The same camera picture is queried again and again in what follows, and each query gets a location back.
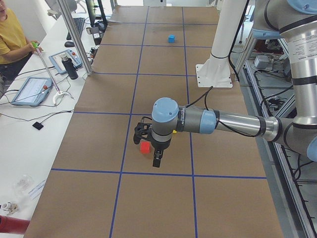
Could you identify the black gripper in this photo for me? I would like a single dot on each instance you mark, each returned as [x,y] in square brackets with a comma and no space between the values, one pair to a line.
[161,146]

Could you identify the red cube block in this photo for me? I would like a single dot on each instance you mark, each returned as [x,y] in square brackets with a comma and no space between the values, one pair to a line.
[145,147]

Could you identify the blue cube block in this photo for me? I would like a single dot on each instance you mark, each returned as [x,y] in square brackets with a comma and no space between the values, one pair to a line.
[171,39]

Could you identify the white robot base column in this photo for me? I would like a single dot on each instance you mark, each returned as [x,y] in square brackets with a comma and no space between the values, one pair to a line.
[215,72]

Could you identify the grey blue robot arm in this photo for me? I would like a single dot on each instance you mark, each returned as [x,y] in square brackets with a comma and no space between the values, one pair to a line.
[220,108]

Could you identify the black water bottle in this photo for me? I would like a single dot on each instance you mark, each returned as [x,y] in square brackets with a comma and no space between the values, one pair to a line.
[69,66]

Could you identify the small black square pad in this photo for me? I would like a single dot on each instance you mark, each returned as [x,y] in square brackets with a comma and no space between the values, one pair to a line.
[37,125]

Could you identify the near teach pendant tablet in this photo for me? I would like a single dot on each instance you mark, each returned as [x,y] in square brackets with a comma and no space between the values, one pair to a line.
[33,91]

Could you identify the teach pendant tablet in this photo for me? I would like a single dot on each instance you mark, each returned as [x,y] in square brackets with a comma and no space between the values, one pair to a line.
[33,91]
[57,61]

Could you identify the far teach pendant tablet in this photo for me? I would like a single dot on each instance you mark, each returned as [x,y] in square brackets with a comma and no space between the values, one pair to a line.
[57,61]

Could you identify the black computer mouse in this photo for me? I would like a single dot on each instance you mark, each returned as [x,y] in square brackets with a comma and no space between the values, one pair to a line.
[69,44]

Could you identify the clear plastic bag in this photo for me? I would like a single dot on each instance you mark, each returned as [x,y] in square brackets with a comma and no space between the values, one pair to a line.
[23,185]

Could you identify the black keyboard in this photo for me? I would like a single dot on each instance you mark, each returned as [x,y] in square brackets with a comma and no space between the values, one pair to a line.
[79,24]

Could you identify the white keyring item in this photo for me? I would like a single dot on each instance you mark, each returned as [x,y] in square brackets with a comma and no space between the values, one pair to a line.
[9,207]

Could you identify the red cylinder object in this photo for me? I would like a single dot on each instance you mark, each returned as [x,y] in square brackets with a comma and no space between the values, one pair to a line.
[10,225]

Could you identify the person in yellow shirt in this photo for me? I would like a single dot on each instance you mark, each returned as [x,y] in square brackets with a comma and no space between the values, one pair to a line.
[15,48]

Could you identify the grey box under frame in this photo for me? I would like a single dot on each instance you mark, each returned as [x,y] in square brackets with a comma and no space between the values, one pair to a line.
[262,62]

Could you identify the grabber stick green handle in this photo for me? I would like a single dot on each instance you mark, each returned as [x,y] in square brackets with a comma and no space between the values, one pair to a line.
[58,91]

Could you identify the aluminium frame post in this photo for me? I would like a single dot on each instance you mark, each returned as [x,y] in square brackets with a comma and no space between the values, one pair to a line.
[69,22]

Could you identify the aluminium side rail frame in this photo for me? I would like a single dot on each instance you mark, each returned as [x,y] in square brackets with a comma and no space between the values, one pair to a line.
[272,94]

